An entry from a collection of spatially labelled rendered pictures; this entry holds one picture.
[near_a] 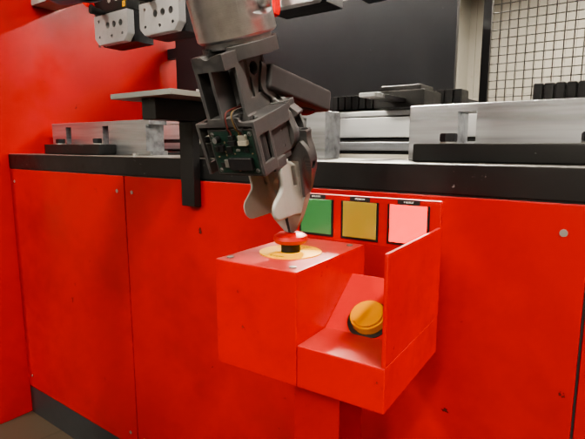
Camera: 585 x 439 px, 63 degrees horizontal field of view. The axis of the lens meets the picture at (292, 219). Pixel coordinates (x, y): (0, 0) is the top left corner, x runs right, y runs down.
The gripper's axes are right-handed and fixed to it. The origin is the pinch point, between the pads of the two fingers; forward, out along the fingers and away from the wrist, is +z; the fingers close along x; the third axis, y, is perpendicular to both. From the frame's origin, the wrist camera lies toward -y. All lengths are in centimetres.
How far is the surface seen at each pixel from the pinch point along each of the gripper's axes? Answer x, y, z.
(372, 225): 6.4, -6.9, 3.9
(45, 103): -127, -50, -6
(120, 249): -71, -21, 26
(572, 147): 25.6, -31.8, 3.4
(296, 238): 1.5, 2.0, 1.2
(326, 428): 5.9, 10.1, 20.4
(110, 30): -85, -52, -23
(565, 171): 25.4, -24.7, 3.9
